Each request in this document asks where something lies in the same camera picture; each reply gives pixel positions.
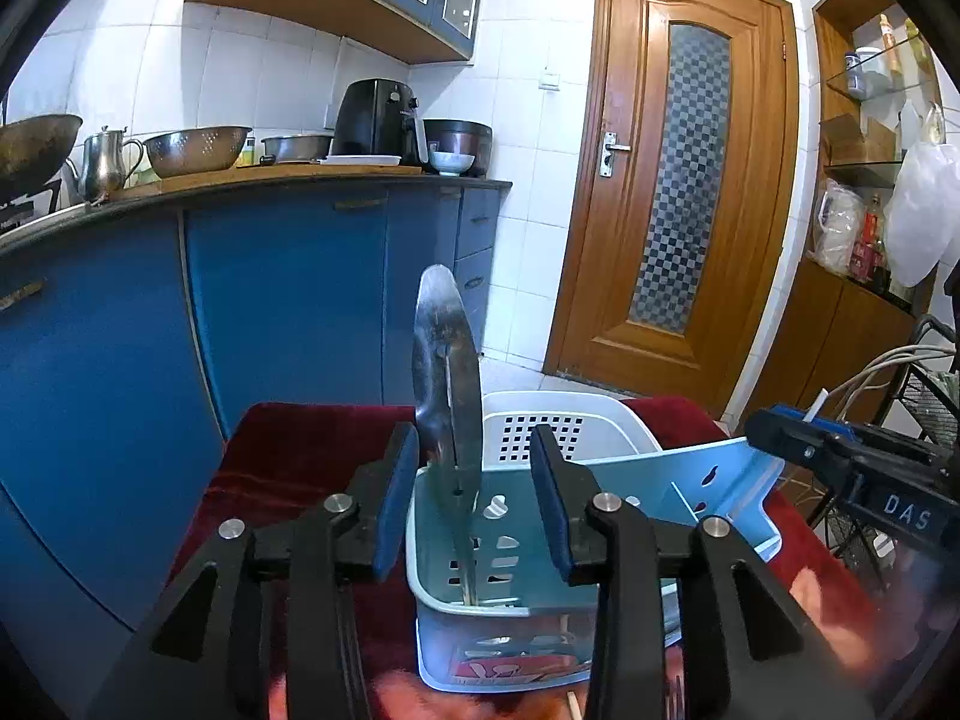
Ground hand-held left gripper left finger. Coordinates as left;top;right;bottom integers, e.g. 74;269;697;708
86;422;421;720

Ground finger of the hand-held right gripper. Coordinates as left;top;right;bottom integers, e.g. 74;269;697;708
745;405;856;488

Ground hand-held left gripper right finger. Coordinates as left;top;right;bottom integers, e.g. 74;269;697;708
529;424;878;720

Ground blue plastic utensil basket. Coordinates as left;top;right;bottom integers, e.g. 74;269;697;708
405;435;787;695

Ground white perforated plastic basket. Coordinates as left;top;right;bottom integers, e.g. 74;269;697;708
480;390;665;473

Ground metal spatula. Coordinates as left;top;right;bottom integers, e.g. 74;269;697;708
411;264;482;608

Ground wooden shelf unit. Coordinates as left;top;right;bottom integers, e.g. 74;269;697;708
742;0;960;436

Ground red patterned cloth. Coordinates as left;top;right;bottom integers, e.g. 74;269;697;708
169;394;893;720

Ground red bottle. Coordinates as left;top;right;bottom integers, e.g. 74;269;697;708
851;195;890;290

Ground clear plastic bag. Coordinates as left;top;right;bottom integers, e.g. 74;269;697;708
814;178;865;275

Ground wooden door with glass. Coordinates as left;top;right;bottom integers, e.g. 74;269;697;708
544;0;800;417

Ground blue base cabinets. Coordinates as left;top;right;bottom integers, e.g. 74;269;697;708
0;184;503;720

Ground white plastic bag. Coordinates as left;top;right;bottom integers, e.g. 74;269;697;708
885;139;960;290

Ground cardboard box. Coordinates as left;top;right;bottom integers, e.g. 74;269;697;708
820;114;897;164

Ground wooden cutting board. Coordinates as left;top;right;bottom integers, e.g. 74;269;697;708
112;163;425;200

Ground steel pot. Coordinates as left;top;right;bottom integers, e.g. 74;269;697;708
260;133;335;164

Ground dark rice cooker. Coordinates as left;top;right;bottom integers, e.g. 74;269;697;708
422;118;494;177

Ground black air fryer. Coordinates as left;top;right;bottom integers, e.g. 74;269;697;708
330;79;430;166

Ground tall bottle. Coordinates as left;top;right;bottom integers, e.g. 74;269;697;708
877;13;899;76

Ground steel colander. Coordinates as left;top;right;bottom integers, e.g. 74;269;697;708
141;126;254;179

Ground steel pitcher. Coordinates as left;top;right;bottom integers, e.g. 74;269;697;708
81;126;145;203

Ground black gas stove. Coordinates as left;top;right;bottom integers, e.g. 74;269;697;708
0;180;65;233

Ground dark wok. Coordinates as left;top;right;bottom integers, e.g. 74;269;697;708
0;114;83;203

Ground bundle of cables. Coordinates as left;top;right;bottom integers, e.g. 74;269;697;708
817;345;960;421

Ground black wire rack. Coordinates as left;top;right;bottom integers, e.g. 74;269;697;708
817;313;960;578

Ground metal door handle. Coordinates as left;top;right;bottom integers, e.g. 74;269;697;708
598;131;632;179

